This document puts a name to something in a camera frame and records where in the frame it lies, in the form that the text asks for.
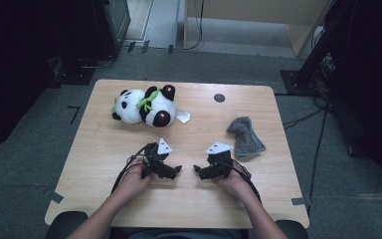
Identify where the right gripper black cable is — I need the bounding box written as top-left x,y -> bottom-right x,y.
230,158 -> 263,203

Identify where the black floor base plate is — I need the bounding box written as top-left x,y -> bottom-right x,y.
53,56 -> 96,87

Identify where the person's dark clothing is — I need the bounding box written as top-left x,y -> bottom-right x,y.
108,226 -> 251,239

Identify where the person's right hand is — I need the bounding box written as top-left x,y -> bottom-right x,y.
212,168 -> 252,204

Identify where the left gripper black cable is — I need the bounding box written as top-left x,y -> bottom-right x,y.
110,142 -> 153,195

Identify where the black metal stand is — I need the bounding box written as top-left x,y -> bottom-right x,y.
280,0 -> 339,98

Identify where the black hanging cable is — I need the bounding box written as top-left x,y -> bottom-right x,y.
183,0 -> 205,51

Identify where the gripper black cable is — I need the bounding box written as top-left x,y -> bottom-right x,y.
230,158 -> 263,203
110,142 -> 153,195

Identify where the long black floor cable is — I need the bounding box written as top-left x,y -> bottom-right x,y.
307,106 -> 330,204

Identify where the panda plush toy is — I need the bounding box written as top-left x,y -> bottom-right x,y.
110,84 -> 192,128

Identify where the grey fluffy cloth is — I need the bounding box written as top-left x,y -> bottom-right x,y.
226,116 -> 268,158

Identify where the light wooden cabinet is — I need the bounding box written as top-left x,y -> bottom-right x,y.
182,0 -> 332,58

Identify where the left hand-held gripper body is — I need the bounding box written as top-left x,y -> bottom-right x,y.
141,137 -> 174,180

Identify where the coiled black floor cable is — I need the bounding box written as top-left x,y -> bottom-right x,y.
77,54 -> 116,70

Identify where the grey tape piece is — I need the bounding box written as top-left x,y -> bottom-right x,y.
290,196 -> 313,207
43,188 -> 65,205

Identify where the black monitor cabinet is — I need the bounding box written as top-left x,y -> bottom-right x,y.
93,0 -> 132,58

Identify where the dark curtain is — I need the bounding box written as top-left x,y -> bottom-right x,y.
324,0 -> 382,197
0,0 -> 97,157

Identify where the black chair armrest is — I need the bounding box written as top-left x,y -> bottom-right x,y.
45,210 -> 90,239
275,219 -> 309,239

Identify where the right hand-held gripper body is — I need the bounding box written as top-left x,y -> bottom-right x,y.
205,141 -> 235,179

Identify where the person's left hand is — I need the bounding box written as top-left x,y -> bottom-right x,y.
118,157 -> 153,200

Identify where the short black floor cable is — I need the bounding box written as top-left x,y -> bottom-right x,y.
283,107 -> 328,130

